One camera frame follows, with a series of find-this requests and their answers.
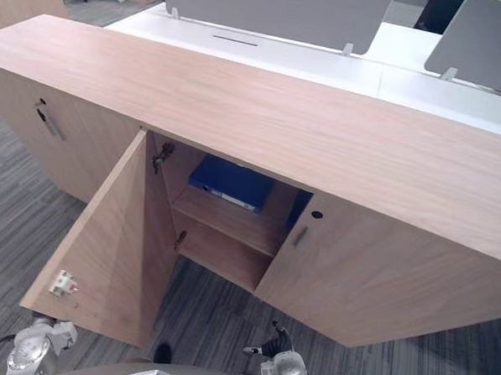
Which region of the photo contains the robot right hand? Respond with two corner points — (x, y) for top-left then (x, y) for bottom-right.
(243, 319), (296, 360)

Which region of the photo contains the wooden door with round lock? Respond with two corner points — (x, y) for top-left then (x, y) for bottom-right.
(252, 190), (501, 356)

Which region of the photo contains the wooden inner cabinet shelf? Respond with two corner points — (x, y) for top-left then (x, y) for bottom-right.
(169, 183), (280, 259)

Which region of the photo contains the dark blue upright folder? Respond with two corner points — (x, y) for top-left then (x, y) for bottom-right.
(284, 188), (314, 232)

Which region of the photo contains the open wooden cabinet door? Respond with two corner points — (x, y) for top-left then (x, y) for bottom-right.
(18, 123), (185, 352)

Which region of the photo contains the white door lock latch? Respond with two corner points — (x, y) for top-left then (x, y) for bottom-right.
(49, 268), (81, 299)

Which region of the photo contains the long wooden office cabinet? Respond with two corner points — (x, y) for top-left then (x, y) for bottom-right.
(0, 12), (501, 356)

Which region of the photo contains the wooden door with key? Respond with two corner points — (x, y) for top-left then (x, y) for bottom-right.
(0, 65), (144, 207)

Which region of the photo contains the white office desk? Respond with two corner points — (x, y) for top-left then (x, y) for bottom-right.
(100, 0), (501, 141)

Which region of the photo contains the key in door lock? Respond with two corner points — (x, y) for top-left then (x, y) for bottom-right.
(34, 97), (49, 123)

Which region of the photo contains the dark robot foot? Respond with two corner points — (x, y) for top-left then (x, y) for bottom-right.
(153, 342), (175, 364)

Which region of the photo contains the gray robot torso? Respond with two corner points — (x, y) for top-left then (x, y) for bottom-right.
(40, 355), (267, 375)

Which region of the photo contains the wide gray desk screen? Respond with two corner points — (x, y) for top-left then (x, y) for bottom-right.
(160, 0), (394, 58)

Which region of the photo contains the silver bar door handle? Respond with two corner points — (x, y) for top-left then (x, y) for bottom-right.
(292, 225), (310, 247)

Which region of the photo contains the blue ring binder folder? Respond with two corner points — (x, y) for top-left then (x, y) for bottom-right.
(186, 153), (277, 216)

